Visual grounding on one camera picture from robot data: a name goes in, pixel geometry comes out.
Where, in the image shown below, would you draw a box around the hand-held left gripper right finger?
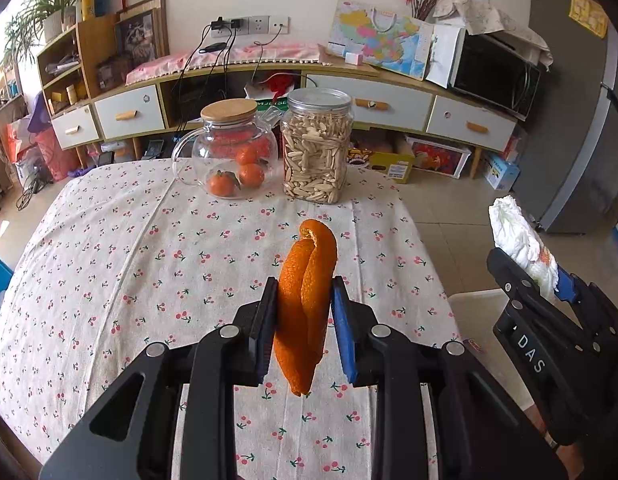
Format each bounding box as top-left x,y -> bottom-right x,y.
330,275 -> 572,480

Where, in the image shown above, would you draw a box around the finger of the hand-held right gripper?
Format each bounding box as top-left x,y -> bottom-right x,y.
554,266 -> 618,361
486,247 -> 598,447

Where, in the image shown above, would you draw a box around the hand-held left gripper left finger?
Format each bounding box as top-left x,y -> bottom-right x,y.
39,276 -> 280,480

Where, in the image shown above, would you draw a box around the long orange peel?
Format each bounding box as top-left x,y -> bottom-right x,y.
273,219 -> 338,398

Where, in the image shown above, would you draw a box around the white tissue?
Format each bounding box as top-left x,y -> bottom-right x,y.
489,195 -> 560,301

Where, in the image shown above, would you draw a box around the person's right forearm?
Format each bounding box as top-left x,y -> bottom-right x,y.
551,442 -> 587,480

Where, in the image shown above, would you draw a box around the person's right hand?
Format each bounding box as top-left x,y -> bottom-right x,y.
522,400 -> 550,437

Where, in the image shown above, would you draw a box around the blue and white carton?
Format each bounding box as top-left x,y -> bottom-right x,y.
484,151 -> 520,191

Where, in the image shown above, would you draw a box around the cherry print tablecloth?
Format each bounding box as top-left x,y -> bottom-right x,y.
0,157 -> 464,480

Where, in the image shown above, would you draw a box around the grey refrigerator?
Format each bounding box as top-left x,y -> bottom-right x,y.
511,0 -> 618,235

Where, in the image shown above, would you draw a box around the yellow cardboard box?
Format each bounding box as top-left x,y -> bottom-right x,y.
346,147 -> 416,184

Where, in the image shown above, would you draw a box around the clear jar of seeds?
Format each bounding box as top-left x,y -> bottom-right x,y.
280,88 -> 354,205

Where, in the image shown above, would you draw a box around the red picture box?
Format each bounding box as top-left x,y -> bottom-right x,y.
406,136 -> 474,179

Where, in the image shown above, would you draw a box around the white drawer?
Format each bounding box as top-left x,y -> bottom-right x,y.
305,74 -> 434,131
426,96 -> 517,151
51,105 -> 100,150
94,85 -> 167,141

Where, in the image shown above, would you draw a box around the glass teapot with wooden lid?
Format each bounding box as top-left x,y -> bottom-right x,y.
171,99 -> 278,201

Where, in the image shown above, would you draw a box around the black microwave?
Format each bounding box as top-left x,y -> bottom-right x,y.
449,34 -> 542,121

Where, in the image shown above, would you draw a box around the green and white bag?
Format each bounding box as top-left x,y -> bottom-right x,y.
245,80 -> 290,111

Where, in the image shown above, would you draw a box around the long wooden cabinet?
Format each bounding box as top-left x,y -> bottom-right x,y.
51,67 -> 520,181

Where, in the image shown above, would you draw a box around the pink cloth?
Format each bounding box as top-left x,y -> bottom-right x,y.
125,42 -> 334,86

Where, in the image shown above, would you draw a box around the yellow paper note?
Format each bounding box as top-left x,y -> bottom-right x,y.
569,0 -> 608,38

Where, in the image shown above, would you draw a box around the pale patterned cloth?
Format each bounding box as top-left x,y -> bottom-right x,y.
433,0 -> 554,68

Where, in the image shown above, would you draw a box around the map print paper bag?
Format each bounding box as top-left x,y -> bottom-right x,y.
328,0 -> 467,88

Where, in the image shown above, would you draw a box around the orange and white plastic bag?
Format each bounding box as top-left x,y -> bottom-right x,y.
6,115 -> 40,161

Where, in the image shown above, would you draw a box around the purple bag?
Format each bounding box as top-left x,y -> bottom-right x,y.
28,92 -> 52,133

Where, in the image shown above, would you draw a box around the framed cat picture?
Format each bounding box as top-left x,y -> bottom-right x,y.
114,0 -> 170,68

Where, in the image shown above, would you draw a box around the wooden shelf unit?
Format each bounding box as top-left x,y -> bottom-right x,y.
36,14 -> 120,111

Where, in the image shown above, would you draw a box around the cluttered storage rack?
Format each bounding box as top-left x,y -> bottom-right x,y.
0,55 -> 32,201

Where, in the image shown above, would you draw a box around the potted green plant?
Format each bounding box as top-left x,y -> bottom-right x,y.
4,0 -> 100,46

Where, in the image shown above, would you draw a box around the tangle of floor cables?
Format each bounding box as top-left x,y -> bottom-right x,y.
16,170 -> 54,211

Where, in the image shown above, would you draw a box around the white wall sockets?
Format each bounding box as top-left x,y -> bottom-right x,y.
211,15 -> 290,38

